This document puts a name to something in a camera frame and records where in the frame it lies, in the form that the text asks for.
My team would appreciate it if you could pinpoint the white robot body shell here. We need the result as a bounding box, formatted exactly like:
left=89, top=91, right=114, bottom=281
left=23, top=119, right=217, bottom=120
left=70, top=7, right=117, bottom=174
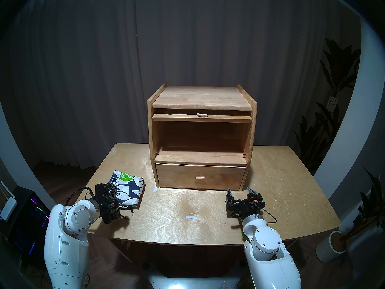
left=144, top=272, right=241, bottom=289

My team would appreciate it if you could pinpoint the leafy plant in white pot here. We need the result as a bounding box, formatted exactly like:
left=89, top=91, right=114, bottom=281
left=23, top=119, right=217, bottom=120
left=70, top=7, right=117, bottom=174
left=341, top=167, right=385, bottom=241

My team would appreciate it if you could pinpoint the tall dark leafy plant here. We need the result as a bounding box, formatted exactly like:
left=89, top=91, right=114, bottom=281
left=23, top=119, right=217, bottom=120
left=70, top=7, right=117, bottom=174
left=293, top=38, right=361, bottom=174

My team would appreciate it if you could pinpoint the white round plant pot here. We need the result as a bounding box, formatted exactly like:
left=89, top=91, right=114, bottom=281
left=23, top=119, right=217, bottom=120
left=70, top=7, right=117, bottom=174
left=316, top=230, right=347, bottom=263

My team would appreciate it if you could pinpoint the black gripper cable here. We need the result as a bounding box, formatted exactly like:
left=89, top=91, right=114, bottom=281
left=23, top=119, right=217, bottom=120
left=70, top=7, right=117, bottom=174
left=66, top=187, right=98, bottom=206
left=258, top=208, right=277, bottom=224

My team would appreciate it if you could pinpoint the wooden drawer with knob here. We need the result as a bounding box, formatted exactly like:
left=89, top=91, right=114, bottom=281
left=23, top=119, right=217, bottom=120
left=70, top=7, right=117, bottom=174
left=155, top=163, right=246, bottom=191

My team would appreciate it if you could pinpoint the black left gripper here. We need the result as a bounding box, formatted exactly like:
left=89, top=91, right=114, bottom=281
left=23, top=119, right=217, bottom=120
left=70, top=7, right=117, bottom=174
left=96, top=183, right=121, bottom=224

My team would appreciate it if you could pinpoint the white curved arch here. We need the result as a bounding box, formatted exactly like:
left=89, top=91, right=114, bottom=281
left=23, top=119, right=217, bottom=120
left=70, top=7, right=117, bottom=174
left=313, top=17, right=385, bottom=201
left=0, top=100, right=56, bottom=210

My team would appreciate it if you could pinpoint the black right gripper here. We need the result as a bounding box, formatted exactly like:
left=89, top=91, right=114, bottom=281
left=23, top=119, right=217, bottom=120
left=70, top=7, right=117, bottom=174
left=226, top=188, right=266, bottom=219

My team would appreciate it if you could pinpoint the black computer tower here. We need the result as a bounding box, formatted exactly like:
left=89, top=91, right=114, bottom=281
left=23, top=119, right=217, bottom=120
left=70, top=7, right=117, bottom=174
left=0, top=186, right=51, bottom=262

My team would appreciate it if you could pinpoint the wooden cabinet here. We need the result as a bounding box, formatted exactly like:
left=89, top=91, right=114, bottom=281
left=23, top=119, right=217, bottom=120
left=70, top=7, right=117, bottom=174
left=147, top=82, right=258, bottom=191

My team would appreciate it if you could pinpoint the grey pleated curtain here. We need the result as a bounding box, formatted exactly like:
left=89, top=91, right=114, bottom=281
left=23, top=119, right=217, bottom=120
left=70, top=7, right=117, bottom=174
left=0, top=0, right=361, bottom=168

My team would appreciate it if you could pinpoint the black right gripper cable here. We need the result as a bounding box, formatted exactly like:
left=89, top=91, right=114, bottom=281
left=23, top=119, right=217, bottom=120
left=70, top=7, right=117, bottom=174
left=258, top=208, right=277, bottom=224

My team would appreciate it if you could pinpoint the white flat device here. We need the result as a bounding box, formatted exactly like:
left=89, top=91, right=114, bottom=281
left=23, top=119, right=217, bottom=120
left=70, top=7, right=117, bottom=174
left=0, top=181, right=17, bottom=222

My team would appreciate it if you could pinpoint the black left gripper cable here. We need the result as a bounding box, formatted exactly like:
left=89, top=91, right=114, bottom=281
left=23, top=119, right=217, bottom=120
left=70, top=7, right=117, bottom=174
left=66, top=187, right=98, bottom=206

